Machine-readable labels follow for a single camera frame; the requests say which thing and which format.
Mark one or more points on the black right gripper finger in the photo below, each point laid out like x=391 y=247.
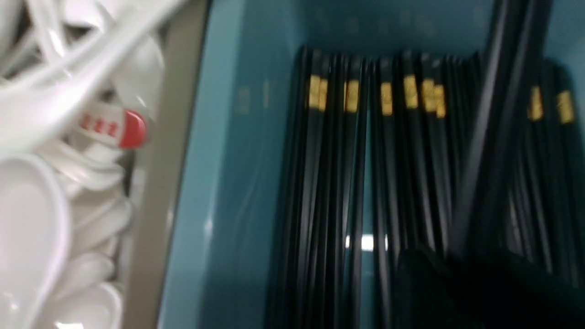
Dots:
x=480 y=292

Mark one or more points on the black chopstick gold band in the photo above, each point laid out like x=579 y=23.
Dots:
x=483 y=180
x=527 y=61

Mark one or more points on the white red-tipped soup spoon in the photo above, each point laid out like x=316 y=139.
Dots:
x=115 y=126

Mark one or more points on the bundle of black chopsticks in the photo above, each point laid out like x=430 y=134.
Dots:
x=376 y=153

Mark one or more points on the blue plastic chopstick bin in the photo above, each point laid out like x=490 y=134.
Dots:
x=227 y=242

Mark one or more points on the olive plastic spoon bin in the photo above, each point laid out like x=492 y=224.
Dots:
x=159 y=167

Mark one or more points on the pile of white spoons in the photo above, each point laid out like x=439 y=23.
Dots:
x=63 y=203

